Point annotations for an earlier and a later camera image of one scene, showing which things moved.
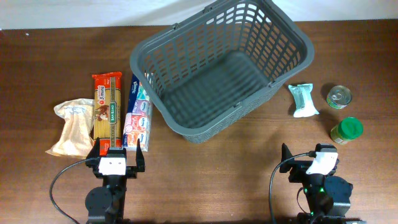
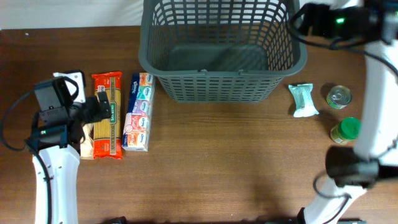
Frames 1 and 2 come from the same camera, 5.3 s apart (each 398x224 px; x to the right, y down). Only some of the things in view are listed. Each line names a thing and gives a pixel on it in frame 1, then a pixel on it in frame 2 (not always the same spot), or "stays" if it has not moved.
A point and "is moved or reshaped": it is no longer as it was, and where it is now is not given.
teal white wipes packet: [305, 104] stays
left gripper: [132, 171] -> [92, 102]
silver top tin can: [338, 97] stays
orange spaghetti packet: [107, 111] stays
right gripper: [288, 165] -> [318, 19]
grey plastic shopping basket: [236, 51] is moved or reshaped
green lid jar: [347, 129] stays
